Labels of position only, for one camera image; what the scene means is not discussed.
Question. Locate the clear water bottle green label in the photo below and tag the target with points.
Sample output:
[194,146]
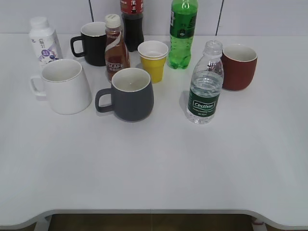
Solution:
[206,84]

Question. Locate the grey ceramic mug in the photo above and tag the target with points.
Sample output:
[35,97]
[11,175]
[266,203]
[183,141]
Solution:
[132,95]

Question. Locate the black ceramic mug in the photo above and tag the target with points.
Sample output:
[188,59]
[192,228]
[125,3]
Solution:
[93,37]

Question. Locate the white ceramic mug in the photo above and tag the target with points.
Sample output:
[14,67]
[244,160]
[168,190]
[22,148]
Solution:
[64,84]

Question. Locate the yellow paper cup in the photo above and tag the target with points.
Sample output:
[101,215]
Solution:
[153,56]

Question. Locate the brown Nescafe coffee bottle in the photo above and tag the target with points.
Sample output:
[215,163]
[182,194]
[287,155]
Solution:
[116,52]

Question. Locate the red ceramic cup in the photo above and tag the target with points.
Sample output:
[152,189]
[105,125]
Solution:
[239,64]

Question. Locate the green soda bottle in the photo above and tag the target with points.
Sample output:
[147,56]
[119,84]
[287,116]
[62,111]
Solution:
[182,27]

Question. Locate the dark cola bottle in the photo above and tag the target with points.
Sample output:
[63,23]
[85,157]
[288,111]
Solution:
[132,16]

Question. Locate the white yogurt drink bottle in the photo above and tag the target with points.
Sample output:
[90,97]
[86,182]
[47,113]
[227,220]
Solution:
[45,41]

